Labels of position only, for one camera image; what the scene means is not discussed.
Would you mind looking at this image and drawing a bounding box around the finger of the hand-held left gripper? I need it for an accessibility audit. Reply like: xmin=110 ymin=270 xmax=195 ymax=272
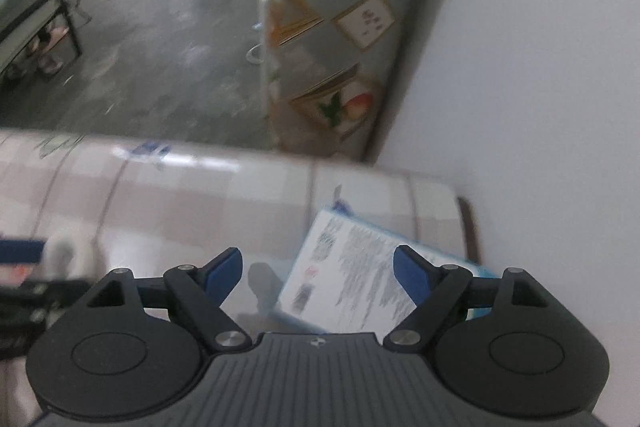
xmin=0 ymin=238 xmax=47 ymax=266

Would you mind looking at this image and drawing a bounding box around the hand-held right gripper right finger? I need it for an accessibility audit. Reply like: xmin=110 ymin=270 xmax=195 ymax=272
xmin=384 ymin=244 xmax=551 ymax=354

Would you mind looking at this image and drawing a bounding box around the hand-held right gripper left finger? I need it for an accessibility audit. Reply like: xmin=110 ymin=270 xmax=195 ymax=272
xmin=85 ymin=247 xmax=252 ymax=354

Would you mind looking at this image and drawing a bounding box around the blue tissue packet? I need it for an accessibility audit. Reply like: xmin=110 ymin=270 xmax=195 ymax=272
xmin=276 ymin=200 xmax=501 ymax=340

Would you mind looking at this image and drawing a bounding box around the white tape roll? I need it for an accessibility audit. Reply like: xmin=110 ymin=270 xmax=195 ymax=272
xmin=42 ymin=227 xmax=103 ymax=280

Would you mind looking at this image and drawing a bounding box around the black frame table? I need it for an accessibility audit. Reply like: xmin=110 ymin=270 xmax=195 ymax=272
xmin=0 ymin=0 xmax=83 ymax=90

